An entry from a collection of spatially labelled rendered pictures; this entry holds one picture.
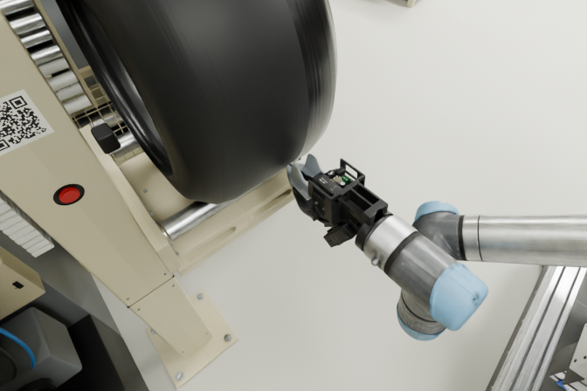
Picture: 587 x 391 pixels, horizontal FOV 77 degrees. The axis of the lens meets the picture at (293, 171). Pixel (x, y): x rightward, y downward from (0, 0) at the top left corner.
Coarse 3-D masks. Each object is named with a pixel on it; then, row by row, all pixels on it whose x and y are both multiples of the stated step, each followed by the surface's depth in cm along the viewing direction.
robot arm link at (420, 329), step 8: (400, 296) 54; (400, 304) 54; (400, 312) 56; (408, 312) 52; (400, 320) 56; (408, 320) 54; (416, 320) 52; (424, 320) 50; (408, 328) 55; (416, 328) 53; (424, 328) 52; (432, 328) 52; (440, 328) 53; (416, 336) 56; (424, 336) 55; (432, 336) 54
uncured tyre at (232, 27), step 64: (64, 0) 66; (128, 0) 39; (192, 0) 40; (256, 0) 43; (320, 0) 48; (128, 64) 43; (192, 64) 41; (256, 64) 45; (320, 64) 51; (128, 128) 79; (192, 128) 45; (256, 128) 49; (320, 128) 60; (192, 192) 58
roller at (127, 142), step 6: (120, 138) 86; (126, 138) 86; (132, 138) 87; (126, 144) 86; (132, 144) 87; (138, 144) 88; (120, 150) 86; (126, 150) 87; (132, 150) 88; (114, 156) 86; (120, 156) 87
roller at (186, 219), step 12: (192, 204) 75; (204, 204) 75; (216, 204) 76; (228, 204) 78; (180, 216) 73; (192, 216) 74; (204, 216) 75; (168, 228) 72; (180, 228) 72; (192, 228) 75
